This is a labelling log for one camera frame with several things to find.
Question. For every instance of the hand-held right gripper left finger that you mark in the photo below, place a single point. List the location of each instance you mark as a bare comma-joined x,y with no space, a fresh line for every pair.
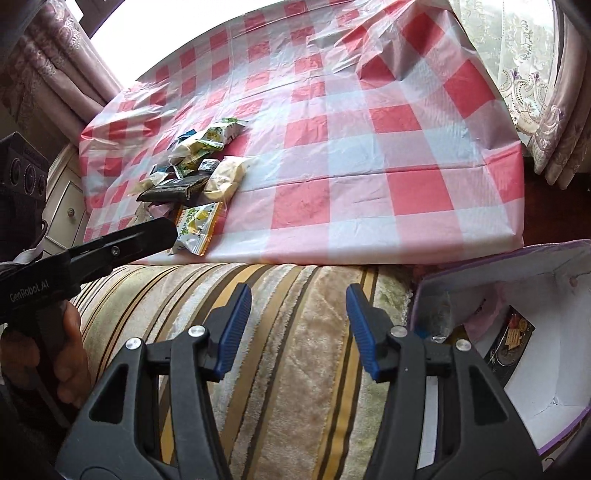
235,323

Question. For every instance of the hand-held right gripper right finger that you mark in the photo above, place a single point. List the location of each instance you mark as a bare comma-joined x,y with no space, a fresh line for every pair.
364,332

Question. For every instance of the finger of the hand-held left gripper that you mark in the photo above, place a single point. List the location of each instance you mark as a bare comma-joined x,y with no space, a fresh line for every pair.
134,240

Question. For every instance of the black snack packet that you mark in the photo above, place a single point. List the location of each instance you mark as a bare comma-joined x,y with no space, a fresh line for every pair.
173,190

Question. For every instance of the yellow lemon print packet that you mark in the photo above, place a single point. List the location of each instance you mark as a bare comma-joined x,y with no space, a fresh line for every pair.
196,226

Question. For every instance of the person's left hand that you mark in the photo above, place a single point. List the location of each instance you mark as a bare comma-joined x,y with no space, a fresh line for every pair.
71,360

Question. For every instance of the striped plush blanket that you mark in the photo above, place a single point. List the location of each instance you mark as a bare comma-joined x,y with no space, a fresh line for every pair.
286,323

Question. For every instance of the grey fuzzy cloth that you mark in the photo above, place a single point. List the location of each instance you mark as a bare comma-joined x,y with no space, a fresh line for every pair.
436,314

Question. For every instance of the white bedside cabinet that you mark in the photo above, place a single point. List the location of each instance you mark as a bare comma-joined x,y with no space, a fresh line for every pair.
64,198

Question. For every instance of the small blue white packet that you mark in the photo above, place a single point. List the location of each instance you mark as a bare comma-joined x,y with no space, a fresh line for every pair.
208,165

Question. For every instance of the pale yellow snack packet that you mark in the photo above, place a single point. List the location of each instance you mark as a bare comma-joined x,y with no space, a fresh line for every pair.
194,148

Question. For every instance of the cream snack packet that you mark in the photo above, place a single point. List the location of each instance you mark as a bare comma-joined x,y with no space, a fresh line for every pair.
228,177

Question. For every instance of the blue clear snack packet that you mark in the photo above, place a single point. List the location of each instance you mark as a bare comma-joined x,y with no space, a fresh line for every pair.
187,135

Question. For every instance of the green white snack packet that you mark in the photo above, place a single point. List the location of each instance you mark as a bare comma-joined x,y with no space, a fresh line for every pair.
226,129

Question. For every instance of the dark gold printed packet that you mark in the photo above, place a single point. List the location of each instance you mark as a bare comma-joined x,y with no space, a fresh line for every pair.
510,341

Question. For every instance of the red checked plastic tablecloth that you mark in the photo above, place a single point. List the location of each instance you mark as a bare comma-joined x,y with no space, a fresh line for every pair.
369,161

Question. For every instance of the purple patterned curtain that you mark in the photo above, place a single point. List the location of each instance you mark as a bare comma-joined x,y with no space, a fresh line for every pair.
51,60

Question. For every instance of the beige patterned curtain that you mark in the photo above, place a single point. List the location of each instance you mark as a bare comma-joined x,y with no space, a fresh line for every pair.
561,138

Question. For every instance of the white lace curtain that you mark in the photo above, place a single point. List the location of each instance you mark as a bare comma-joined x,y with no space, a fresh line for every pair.
517,55

